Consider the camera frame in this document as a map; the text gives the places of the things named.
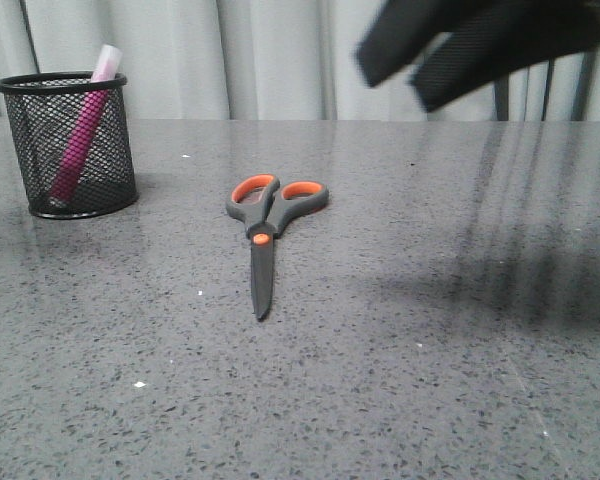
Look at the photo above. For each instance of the pink highlighter pen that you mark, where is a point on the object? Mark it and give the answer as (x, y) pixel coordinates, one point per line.
(76, 152)

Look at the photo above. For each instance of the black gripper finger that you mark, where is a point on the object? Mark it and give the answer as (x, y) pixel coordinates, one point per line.
(402, 29)
(500, 39)

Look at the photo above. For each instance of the grey curtain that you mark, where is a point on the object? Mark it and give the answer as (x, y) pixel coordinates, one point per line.
(245, 60)

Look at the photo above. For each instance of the grey and orange scissors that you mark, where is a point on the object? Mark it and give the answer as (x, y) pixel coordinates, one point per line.
(266, 207)

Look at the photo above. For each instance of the black mesh pen holder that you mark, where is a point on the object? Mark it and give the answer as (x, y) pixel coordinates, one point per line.
(42, 110)

